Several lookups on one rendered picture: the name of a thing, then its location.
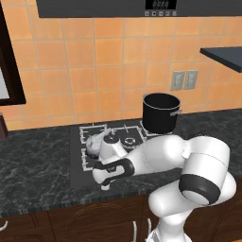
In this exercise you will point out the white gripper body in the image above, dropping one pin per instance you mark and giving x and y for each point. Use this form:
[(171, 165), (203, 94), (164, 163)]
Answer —
[(101, 177)]

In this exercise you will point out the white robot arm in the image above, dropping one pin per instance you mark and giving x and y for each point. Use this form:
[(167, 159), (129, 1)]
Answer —
[(176, 157)]

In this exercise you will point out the grey white kettle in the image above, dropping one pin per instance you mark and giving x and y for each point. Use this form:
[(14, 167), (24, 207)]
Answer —
[(93, 145)]

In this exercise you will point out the black hob with white grates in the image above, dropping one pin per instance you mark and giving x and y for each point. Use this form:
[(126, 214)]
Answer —
[(77, 157)]

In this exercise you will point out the black cooking pot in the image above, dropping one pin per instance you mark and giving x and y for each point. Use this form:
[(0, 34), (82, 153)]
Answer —
[(159, 118)]

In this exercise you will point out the dark grey range hood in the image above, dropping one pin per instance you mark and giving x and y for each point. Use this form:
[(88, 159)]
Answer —
[(94, 8)]

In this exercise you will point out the grey wall socket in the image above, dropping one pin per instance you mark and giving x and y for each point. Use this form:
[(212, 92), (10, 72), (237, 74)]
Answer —
[(191, 79), (178, 80)]

